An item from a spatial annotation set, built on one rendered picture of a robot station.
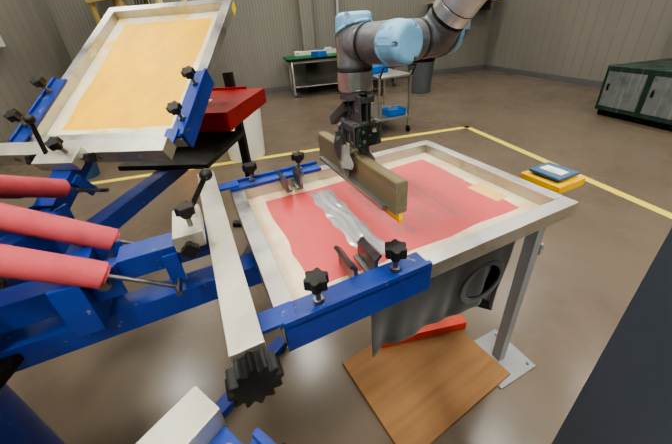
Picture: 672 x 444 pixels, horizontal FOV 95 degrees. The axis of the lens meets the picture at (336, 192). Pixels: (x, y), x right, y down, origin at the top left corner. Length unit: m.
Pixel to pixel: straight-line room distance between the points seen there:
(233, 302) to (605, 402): 0.64
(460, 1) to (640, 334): 0.58
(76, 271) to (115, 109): 0.80
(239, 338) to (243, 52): 8.04
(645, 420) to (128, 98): 1.56
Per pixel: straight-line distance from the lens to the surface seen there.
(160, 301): 0.82
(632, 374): 0.70
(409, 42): 0.60
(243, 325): 0.52
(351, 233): 0.78
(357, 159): 0.74
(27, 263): 0.71
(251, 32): 8.36
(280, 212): 0.91
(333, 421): 1.57
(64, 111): 1.54
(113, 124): 1.34
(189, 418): 0.47
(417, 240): 0.78
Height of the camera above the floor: 1.42
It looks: 28 degrees down
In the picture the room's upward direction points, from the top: 4 degrees counter-clockwise
